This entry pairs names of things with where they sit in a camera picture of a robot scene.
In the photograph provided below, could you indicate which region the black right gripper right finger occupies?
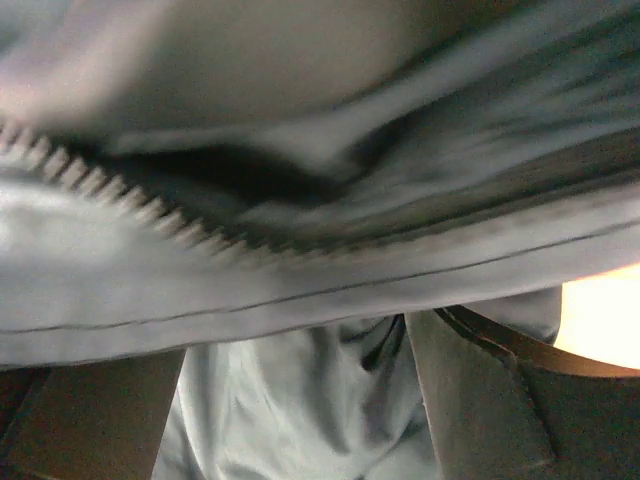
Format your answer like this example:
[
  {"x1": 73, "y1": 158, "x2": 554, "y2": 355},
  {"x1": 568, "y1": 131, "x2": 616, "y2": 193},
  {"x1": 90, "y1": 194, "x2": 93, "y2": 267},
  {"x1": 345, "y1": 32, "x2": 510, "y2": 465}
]
[{"x1": 406, "y1": 306, "x2": 639, "y2": 479}]

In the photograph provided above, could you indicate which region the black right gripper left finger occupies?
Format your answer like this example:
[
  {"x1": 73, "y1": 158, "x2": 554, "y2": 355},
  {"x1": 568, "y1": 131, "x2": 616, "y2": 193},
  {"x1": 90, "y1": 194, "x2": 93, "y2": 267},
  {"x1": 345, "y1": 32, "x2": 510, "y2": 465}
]
[{"x1": 1, "y1": 350, "x2": 185, "y2": 480}]

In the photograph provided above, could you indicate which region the dark grey zip jacket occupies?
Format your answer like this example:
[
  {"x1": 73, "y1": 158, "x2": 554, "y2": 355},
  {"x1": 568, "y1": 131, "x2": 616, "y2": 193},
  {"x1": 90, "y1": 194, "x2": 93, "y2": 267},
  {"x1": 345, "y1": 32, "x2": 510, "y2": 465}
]
[{"x1": 1, "y1": 1, "x2": 639, "y2": 479}]

